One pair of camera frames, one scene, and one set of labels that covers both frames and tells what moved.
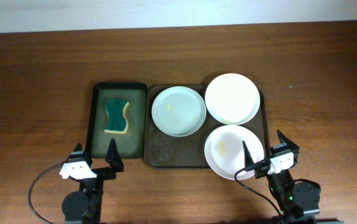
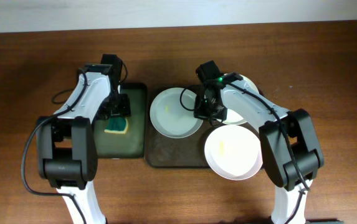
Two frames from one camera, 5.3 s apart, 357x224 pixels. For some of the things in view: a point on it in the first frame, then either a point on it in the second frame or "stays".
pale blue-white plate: x=178 y=111 stays
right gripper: x=293 y=147 → x=199 y=113
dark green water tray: x=133 y=143 stays
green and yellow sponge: x=116 y=122 stays
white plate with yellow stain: x=223 y=151 stays
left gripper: x=114 y=159 → x=125 y=112
